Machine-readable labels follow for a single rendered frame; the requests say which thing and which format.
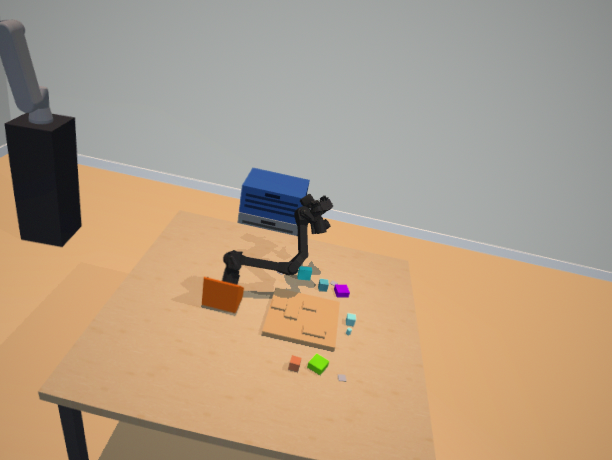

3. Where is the purple block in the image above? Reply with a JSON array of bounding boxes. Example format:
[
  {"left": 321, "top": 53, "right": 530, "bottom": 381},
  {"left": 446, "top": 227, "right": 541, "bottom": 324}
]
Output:
[{"left": 334, "top": 285, "right": 350, "bottom": 298}]

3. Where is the small teal cube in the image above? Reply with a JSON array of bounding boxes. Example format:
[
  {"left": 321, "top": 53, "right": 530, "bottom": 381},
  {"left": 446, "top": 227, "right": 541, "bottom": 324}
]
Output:
[{"left": 318, "top": 279, "right": 329, "bottom": 292}]

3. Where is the teal block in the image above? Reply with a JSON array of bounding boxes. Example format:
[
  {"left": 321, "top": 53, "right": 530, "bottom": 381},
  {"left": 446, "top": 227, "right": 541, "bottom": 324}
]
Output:
[{"left": 297, "top": 266, "right": 312, "bottom": 281}]

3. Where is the green block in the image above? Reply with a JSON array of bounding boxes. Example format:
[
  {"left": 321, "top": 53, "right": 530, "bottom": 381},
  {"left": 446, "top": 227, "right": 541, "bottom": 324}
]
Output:
[{"left": 307, "top": 354, "right": 330, "bottom": 375}]

